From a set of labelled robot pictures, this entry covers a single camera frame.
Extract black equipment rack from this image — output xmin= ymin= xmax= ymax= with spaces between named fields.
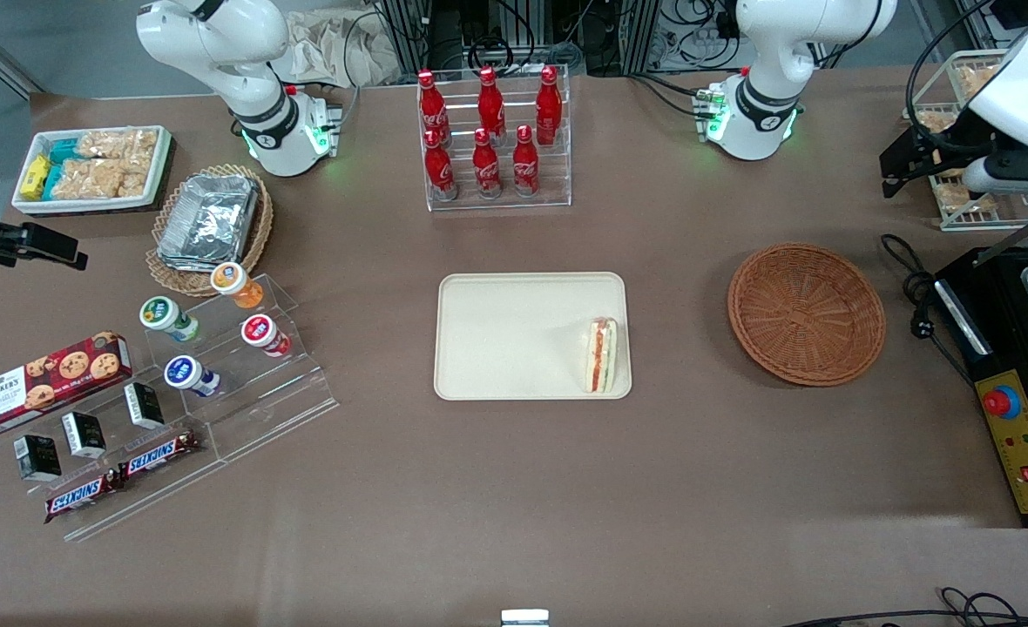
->
xmin=357 ymin=0 xmax=741 ymax=78

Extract triangle sandwich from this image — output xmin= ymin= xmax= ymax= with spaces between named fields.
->
xmin=585 ymin=317 xmax=619 ymax=394

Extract orange lid yogurt cup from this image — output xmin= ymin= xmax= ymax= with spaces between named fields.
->
xmin=210 ymin=261 xmax=265 ymax=311

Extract green lid yogurt cup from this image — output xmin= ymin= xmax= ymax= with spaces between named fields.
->
xmin=139 ymin=296 xmax=201 ymax=343

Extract brown wicker basket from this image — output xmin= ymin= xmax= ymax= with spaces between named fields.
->
xmin=727 ymin=242 xmax=887 ymax=388

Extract red emergency stop button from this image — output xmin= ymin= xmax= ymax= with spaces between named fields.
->
xmin=982 ymin=383 xmax=1022 ymax=421

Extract grey metal bar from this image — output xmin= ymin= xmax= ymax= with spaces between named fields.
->
xmin=0 ymin=26 xmax=44 ymax=98

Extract light woven wicker basket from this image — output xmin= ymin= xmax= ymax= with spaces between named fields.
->
xmin=145 ymin=164 xmax=274 ymax=299

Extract blue lid yogurt cup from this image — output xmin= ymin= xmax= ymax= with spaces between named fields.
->
xmin=163 ymin=355 xmax=221 ymax=399

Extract beige plastic tray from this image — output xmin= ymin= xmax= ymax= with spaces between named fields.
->
xmin=433 ymin=272 xmax=633 ymax=401

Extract clear acrylic step stand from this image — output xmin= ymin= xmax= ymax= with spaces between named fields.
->
xmin=0 ymin=381 xmax=229 ymax=543
xmin=142 ymin=273 xmax=341 ymax=464

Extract black floor cable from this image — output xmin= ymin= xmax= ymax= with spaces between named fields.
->
xmin=784 ymin=588 xmax=1028 ymax=627

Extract grey metal rod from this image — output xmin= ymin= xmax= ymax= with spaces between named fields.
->
xmin=971 ymin=199 xmax=1028 ymax=267

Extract clear rice cracker pack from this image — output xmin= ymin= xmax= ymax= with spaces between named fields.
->
xmin=77 ymin=129 xmax=159 ymax=162
xmin=48 ymin=157 xmax=151 ymax=201

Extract small black box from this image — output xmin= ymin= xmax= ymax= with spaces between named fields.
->
xmin=124 ymin=381 xmax=166 ymax=430
xmin=13 ymin=434 xmax=63 ymax=482
xmin=61 ymin=411 xmax=107 ymax=460

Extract red cola bottle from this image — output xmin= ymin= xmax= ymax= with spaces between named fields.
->
xmin=471 ymin=128 xmax=504 ymax=199
xmin=423 ymin=129 xmax=460 ymax=203
xmin=477 ymin=66 xmax=508 ymax=145
xmin=511 ymin=125 xmax=541 ymax=198
xmin=416 ymin=70 xmax=452 ymax=145
xmin=535 ymin=65 xmax=564 ymax=147

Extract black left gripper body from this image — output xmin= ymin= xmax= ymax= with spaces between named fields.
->
xmin=937 ymin=109 xmax=996 ymax=179

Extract red lid yogurt cup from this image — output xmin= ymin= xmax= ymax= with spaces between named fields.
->
xmin=240 ymin=314 xmax=292 ymax=359

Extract white rectangular snack tray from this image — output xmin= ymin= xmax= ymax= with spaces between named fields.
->
xmin=10 ymin=125 xmax=173 ymax=216

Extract beige crumpled cloth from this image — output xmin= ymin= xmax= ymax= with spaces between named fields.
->
xmin=272 ymin=9 xmax=403 ymax=88

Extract clear acrylic bottle rack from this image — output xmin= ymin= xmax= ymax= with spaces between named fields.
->
xmin=416 ymin=64 xmax=572 ymax=212

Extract silver machine handle bar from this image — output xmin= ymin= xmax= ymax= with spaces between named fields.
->
xmin=937 ymin=279 xmax=994 ymax=358

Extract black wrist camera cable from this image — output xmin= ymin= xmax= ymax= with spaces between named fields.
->
xmin=906 ymin=0 xmax=1028 ymax=158

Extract red Walkers cookie box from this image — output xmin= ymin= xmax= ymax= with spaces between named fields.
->
xmin=0 ymin=331 xmax=133 ymax=438

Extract stacked foil containers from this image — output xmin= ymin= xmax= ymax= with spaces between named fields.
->
xmin=156 ymin=174 xmax=260 ymax=271

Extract white wire rack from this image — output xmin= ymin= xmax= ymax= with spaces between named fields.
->
xmin=903 ymin=48 xmax=1028 ymax=233

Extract clear cracker snack pack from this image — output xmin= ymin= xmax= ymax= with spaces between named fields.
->
xmin=934 ymin=177 xmax=998 ymax=215
xmin=915 ymin=109 xmax=968 ymax=140
xmin=954 ymin=65 xmax=1013 ymax=101

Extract black power cable with plug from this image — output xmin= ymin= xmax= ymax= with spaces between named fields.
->
xmin=880 ymin=233 xmax=977 ymax=384

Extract yellow control panel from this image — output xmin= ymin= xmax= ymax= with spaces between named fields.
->
xmin=974 ymin=369 xmax=1028 ymax=516

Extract yellow snack pack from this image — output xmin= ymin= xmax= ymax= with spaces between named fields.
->
xmin=19 ymin=155 xmax=51 ymax=199

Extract black tabletop machine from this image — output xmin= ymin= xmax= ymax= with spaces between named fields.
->
xmin=932 ymin=246 xmax=1028 ymax=528

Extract Snickers chocolate bar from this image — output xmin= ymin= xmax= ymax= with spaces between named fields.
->
xmin=118 ymin=430 xmax=201 ymax=482
xmin=44 ymin=470 xmax=125 ymax=524

